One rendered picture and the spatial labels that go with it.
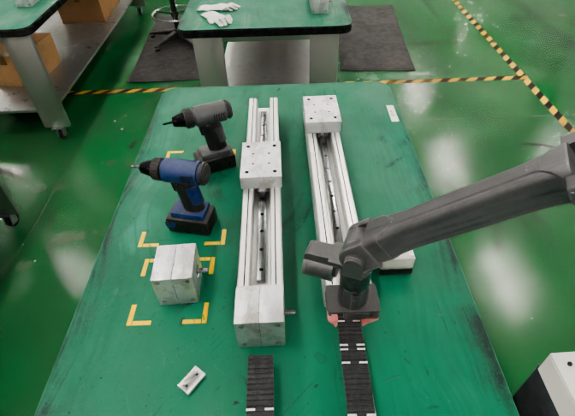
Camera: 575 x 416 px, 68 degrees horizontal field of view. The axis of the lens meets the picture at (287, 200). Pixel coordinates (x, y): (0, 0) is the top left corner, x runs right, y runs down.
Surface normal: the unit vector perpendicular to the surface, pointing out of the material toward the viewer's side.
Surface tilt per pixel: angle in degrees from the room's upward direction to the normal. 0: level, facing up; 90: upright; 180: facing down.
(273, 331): 90
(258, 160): 0
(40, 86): 90
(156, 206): 0
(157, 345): 0
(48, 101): 90
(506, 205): 88
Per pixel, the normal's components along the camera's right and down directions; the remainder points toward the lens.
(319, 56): 0.01, 0.69
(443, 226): -0.40, 0.61
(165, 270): -0.03, -0.73
